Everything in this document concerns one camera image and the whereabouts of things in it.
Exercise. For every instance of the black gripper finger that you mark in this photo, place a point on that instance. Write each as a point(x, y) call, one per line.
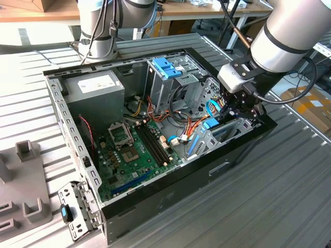
point(252, 111)
point(230, 103)

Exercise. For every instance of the hard disk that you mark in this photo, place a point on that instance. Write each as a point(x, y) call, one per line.
point(209, 124)

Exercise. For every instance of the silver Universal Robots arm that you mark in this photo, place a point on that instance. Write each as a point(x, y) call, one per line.
point(284, 38)

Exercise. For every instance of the metal disk bay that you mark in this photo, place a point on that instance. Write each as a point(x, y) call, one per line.
point(207, 144)

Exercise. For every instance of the cardboard box with labels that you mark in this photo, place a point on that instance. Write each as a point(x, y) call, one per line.
point(310, 113)

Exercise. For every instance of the large brown cardboard boxes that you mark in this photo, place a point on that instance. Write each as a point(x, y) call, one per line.
point(252, 32)

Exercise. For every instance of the metal drive cage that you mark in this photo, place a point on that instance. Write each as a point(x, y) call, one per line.
point(160, 90)

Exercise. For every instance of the black tripod stand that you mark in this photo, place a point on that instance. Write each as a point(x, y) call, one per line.
point(228, 23)

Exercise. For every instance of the blue plastic drive latch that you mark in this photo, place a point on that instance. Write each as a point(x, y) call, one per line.
point(165, 67)

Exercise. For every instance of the black RAM slot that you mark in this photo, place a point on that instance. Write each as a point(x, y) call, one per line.
point(152, 145)
point(155, 143)
point(158, 142)
point(149, 146)

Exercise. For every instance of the cardboard box under desk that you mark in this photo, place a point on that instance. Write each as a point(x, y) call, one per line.
point(181, 27)

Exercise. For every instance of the long wooden desk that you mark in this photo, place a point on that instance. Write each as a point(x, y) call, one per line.
point(207, 11)

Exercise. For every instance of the black open PC case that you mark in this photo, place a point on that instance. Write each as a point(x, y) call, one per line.
point(181, 196)

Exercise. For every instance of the CPU socket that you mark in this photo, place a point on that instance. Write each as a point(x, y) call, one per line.
point(130, 155)

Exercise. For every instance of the green motherboard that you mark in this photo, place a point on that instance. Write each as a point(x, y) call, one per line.
point(129, 171)

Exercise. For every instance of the blue expansion slot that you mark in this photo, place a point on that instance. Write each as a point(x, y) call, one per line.
point(132, 182)

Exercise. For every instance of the grey power supply unit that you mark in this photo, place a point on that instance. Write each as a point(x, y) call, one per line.
point(95, 103)

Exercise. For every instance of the grey parts rack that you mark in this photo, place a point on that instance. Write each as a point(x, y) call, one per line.
point(23, 180)

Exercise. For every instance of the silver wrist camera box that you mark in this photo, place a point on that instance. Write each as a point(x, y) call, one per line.
point(231, 77)

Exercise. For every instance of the metal slat shelf frame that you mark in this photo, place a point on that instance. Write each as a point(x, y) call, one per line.
point(323, 47)

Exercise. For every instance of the hinged metal slot bracket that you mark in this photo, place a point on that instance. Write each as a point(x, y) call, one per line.
point(88, 199)

